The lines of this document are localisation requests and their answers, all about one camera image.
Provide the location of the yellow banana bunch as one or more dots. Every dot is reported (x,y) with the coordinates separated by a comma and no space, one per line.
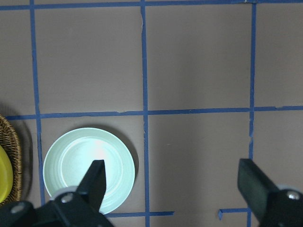
(6,175)

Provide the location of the brown wicker basket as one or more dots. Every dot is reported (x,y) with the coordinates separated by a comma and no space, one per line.
(10,141)

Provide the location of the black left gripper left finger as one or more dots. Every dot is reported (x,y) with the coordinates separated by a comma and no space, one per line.
(92,186)

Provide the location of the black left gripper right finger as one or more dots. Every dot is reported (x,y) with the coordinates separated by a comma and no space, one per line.
(255,187)

